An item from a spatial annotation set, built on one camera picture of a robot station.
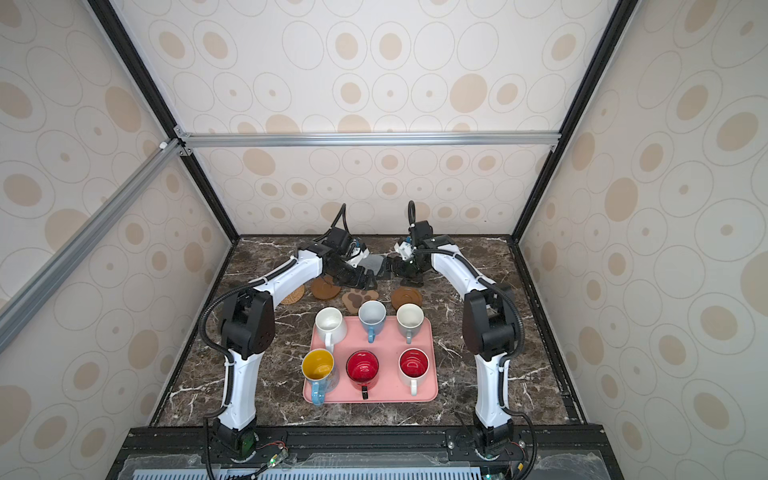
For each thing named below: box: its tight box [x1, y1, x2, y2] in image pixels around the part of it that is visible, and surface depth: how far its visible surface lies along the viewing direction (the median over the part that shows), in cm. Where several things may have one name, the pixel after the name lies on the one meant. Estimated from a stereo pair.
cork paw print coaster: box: [342, 288, 379, 315], surface depth 105 cm
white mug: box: [315, 306, 347, 350], surface depth 88 cm
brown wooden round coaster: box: [392, 286, 422, 310], surface depth 104 cm
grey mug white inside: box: [396, 303, 425, 344], surface depth 89 cm
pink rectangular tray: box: [325, 316, 438, 403], surface depth 84 cm
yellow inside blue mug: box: [301, 348, 338, 406], surface depth 79 cm
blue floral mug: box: [358, 300, 387, 344], surface depth 87 cm
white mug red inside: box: [398, 347, 430, 396], surface depth 83 cm
